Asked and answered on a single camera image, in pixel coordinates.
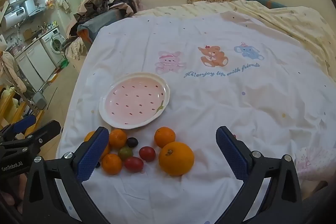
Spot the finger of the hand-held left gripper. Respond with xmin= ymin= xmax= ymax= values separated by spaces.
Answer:
xmin=16 ymin=120 xmax=61 ymax=151
xmin=0 ymin=114 xmax=37 ymax=138

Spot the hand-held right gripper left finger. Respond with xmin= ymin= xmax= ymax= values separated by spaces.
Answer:
xmin=22 ymin=126 xmax=111 ymax=224

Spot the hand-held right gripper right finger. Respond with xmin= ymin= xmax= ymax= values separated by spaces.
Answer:
xmin=215 ymin=126 xmax=303 ymax=224

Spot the small tangerine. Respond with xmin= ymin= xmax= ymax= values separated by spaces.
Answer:
xmin=109 ymin=129 xmax=128 ymax=149
xmin=102 ymin=153 xmax=123 ymax=175
xmin=84 ymin=131 xmax=111 ymax=161

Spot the round red cherry tomato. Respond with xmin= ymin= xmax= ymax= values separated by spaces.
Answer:
xmin=139 ymin=146 xmax=156 ymax=162

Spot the large orange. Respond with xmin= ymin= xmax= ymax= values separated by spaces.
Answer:
xmin=158 ymin=141 xmax=195 ymax=177

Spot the pink strawberry pattern plate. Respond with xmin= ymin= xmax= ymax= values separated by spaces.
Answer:
xmin=99 ymin=72 xmax=171 ymax=129

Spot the medium orange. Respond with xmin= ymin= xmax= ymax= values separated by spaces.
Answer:
xmin=154 ymin=127 xmax=176 ymax=148

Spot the person's left hand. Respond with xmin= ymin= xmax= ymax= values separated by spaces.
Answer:
xmin=0 ymin=174 xmax=27 ymax=214

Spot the yellow wooden rack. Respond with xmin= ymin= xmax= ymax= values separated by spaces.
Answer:
xmin=0 ymin=82 xmax=45 ymax=132

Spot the grey folding chair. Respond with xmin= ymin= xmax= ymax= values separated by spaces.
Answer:
xmin=31 ymin=91 xmax=48 ymax=110

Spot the green cherry tomato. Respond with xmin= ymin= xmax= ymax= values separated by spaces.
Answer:
xmin=118 ymin=146 xmax=133 ymax=160

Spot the oblong red cherry tomato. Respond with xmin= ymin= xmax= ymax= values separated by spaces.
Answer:
xmin=124 ymin=156 xmax=144 ymax=172

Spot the white cartoon animal printed blanket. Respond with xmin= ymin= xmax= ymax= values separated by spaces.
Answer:
xmin=56 ymin=10 xmax=336 ymax=224

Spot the white base cabinet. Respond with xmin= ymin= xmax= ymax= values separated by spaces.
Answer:
xmin=16 ymin=42 xmax=51 ymax=88

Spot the cream fluffy towel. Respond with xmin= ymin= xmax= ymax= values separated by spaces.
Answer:
xmin=0 ymin=51 xmax=27 ymax=93

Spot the white washing machine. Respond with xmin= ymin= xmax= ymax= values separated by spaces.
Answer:
xmin=39 ymin=28 xmax=67 ymax=67

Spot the white water heater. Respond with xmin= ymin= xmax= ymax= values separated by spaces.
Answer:
xmin=1 ymin=5 xmax=29 ymax=31

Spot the blue-grey cushion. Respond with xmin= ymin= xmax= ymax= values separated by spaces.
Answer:
xmin=77 ymin=13 xmax=124 ymax=44

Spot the range hood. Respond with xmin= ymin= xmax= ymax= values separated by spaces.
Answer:
xmin=22 ymin=0 xmax=48 ymax=17

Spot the pile of clothes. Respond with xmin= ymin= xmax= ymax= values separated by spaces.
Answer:
xmin=73 ymin=0 xmax=143 ymax=29

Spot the cream patterned quilt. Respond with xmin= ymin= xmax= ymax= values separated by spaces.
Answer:
xmin=134 ymin=0 xmax=336 ymax=77

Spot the blue pillow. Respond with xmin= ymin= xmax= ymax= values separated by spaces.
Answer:
xmin=245 ymin=0 xmax=288 ymax=9

